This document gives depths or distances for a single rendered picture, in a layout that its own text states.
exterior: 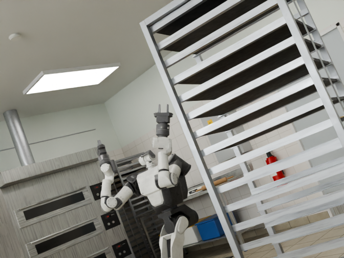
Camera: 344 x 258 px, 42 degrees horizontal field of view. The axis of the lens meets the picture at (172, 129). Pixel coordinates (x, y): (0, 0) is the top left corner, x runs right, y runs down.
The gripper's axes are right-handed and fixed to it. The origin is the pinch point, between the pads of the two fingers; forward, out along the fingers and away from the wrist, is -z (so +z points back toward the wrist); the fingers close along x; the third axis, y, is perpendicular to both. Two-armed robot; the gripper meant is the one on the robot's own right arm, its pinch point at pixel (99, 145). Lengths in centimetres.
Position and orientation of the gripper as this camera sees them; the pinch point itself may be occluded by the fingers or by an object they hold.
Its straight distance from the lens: 346.0
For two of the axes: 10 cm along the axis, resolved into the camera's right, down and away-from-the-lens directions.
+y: -9.3, 1.9, -3.3
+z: 3.4, 7.9, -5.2
